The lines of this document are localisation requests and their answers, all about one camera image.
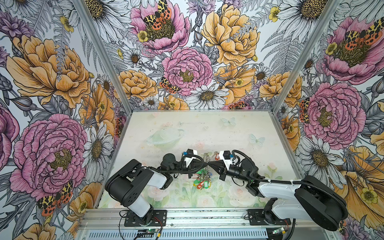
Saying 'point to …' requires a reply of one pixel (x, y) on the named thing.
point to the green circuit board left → (152, 230)
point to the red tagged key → (217, 157)
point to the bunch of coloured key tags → (203, 179)
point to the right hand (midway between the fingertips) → (209, 167)
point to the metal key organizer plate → (208, 172)
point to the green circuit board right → (278, 231)
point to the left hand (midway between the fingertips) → (206, 167)
